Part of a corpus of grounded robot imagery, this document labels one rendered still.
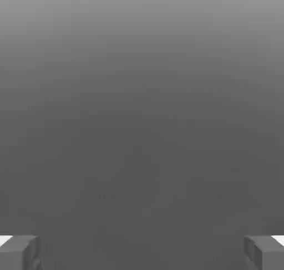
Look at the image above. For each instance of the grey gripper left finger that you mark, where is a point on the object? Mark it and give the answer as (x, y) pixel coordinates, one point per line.
(15, 252)

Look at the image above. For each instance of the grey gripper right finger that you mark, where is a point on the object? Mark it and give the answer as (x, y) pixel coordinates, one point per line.
(268, 253)

